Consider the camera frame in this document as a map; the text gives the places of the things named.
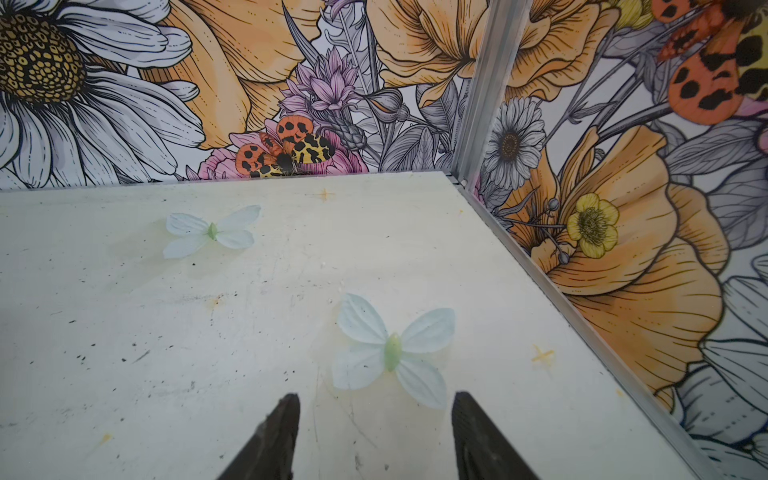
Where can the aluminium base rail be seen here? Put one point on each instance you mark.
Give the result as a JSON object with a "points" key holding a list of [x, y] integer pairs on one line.
{"points": [[696, 462]]}

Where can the aluminium corner post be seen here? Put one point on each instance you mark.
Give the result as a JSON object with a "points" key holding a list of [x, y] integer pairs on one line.
{"points": [[503, 34]]}

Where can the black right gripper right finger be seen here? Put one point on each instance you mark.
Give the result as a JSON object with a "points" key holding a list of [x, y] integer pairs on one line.
{"points": [[482, 451]]}

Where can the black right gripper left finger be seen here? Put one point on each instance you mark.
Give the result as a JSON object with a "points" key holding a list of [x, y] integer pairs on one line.
{"points": [[269, 453]]}

